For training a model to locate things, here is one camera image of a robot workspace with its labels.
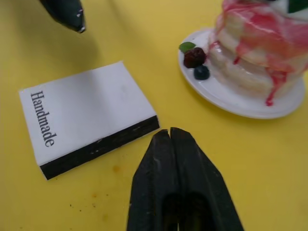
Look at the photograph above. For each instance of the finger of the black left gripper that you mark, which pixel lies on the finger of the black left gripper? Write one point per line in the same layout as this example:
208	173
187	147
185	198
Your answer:
66	13

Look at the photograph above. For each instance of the dark red raspberry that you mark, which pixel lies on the dark red raspberry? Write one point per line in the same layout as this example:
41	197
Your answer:
195	57

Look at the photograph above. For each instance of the white round plate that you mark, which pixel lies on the white round plate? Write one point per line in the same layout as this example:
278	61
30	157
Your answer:
216	96

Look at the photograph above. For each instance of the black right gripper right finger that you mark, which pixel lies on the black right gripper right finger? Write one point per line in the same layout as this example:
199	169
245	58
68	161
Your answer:
199	168

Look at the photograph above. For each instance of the small green leaf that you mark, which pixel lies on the small green leaf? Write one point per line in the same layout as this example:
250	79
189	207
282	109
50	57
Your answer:
187	46

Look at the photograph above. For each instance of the white Handmade matchbox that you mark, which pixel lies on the white Handmade matchbox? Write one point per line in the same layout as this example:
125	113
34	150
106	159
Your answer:
89	113

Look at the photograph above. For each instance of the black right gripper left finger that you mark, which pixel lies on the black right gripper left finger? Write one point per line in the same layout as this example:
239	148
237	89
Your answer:
150	173

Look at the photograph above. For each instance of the dark blueberry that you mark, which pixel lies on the dark blueberry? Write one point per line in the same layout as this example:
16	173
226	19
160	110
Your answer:
201	72

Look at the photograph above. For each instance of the layered cake with pink icing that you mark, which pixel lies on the layered cake with pink icing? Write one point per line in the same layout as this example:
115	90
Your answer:
260	48

